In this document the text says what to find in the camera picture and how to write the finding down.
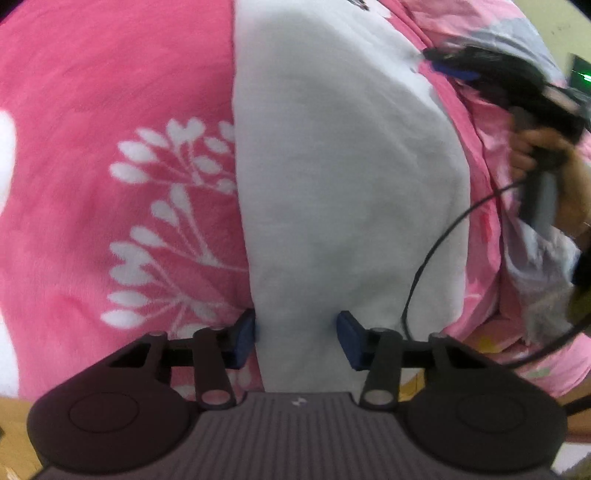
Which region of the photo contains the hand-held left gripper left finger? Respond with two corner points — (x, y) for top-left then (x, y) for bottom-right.
(108, 308), (257, 411)

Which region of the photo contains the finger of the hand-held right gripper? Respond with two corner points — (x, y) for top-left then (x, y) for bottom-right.
(432, 62), (482, 84)
(422, 47), (468, 62)

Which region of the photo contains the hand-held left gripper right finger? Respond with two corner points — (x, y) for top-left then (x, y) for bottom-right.
(336, 311), (492, 411)

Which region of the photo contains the light grey garment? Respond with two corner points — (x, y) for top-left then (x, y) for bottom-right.
(231, 0), (472, 394)

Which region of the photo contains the person's right hand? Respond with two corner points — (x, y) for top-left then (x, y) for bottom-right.
(508, 127), (591, 241)

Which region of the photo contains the pale pink quilt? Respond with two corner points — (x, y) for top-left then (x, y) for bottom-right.
(397, 0), (583, 348)

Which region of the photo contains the pink floral blanket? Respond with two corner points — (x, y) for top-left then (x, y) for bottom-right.
(0, 0), (573, 409)

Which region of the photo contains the black cable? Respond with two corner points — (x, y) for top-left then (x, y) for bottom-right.
(503, 320), (591, 418)
(401, 179), (528, 343)

